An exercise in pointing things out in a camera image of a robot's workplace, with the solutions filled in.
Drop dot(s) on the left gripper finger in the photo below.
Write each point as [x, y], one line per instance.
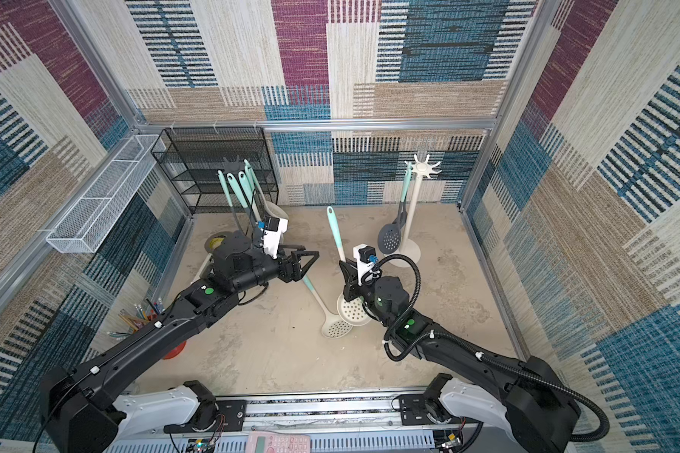
[303, 262]
[293, 248]

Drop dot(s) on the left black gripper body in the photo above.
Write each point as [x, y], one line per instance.
[284, 273]

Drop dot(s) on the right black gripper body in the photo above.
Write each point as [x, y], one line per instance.
[351, 286]

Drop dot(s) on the white skimmer mint handle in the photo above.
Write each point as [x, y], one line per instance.
[268, 206]

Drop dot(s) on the grey utensil rack stand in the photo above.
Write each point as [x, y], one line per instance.
[235, 167]

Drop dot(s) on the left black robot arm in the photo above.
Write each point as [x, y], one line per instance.
[77, 405]

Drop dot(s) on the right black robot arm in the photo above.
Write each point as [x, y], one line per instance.
[538, 411]

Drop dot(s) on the black mesh shelf rack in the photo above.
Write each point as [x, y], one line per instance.
[191, 159]

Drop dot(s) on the red pencil cup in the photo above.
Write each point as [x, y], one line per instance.
[134, 320]

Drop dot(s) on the pink calculator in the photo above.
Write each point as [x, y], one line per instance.
[272, 442]

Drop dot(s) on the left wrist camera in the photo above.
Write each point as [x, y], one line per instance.
[272, 229]

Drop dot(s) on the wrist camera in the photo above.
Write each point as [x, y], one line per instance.
[366, 259]
[272, 229]

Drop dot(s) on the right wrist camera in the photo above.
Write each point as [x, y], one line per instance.
[366, 259]

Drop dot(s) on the grey duct tape roll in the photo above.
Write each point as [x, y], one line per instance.
[215, 241]

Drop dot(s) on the white wire wall basket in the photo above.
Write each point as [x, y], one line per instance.
[90, 220]

